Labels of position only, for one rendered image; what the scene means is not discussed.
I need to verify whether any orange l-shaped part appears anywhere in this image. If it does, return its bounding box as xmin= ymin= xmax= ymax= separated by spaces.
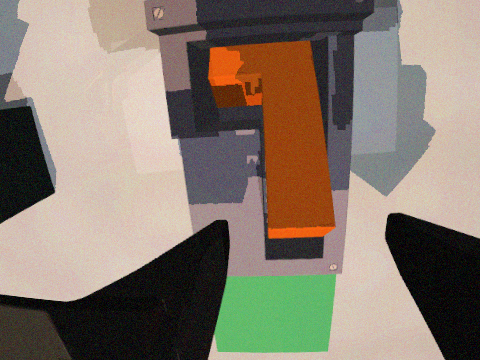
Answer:
xmin=208 ymin=40 xmax=336 ymax=239

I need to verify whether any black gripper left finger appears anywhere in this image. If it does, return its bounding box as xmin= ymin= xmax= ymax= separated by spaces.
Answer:
xmin=0 ymin=219 xmax=231 ymax=360

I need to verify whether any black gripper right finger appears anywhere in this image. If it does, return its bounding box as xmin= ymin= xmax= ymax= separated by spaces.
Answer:
xmin=385 ymin=212 xmax=480 ymax=360

